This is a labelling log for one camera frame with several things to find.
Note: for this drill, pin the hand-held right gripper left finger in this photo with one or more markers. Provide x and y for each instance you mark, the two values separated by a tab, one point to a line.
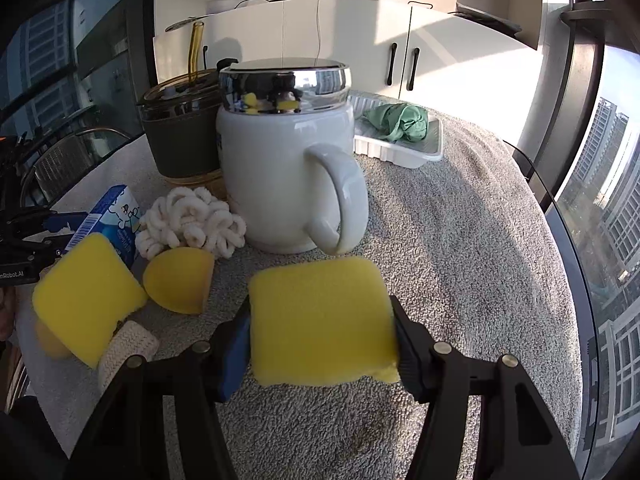
234	360

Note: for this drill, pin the white ribbed plastic tray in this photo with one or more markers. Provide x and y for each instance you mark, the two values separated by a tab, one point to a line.
400	147

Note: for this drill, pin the white mug with chrome lid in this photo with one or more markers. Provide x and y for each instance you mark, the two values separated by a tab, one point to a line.
285	160

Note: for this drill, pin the blue tissue packet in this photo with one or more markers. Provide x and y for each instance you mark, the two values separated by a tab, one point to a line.
112	215

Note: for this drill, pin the metal chair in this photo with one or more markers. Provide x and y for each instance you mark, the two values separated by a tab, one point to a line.
65	160

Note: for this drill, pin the white cabinet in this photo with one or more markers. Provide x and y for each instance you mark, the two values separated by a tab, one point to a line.
450	60

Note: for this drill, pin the yellow half-round sponge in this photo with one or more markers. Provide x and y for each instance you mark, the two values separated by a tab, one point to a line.
177	280

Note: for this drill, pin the grey towel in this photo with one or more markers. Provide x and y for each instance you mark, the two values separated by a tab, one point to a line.
450	270

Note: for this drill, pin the yellow square sponge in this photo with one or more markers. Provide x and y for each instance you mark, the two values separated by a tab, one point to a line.
87	295
320	320

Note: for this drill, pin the white chenille loop scrunchie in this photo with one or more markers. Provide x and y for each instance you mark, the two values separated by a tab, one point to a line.
192	222

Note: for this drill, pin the dark tumbler with yellow straw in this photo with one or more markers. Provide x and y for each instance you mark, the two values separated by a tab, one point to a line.
180	130

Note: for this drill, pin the beige knit band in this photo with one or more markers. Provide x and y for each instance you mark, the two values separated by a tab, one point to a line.
127	347

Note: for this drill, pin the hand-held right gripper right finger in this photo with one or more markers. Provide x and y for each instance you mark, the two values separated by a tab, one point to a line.
407	360

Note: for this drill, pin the green cloth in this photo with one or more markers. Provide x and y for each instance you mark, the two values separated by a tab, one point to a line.
400	120

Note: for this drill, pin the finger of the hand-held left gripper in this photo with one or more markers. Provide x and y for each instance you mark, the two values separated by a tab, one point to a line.
47	246
60	221

